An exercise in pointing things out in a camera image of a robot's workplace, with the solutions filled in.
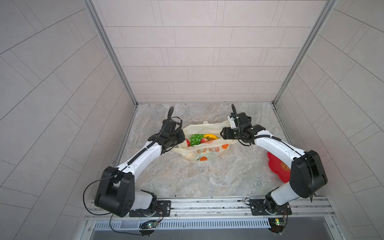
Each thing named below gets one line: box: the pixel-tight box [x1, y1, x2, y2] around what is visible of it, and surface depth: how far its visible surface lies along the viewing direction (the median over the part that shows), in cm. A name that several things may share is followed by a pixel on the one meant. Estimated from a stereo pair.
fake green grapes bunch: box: [189, 134, 205, 146], surface depth 93 cm
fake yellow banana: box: [204, 134, 219, 140], surface depth 95 cm
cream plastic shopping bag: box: [173, 120, 234, 161], surface depth 84 cm
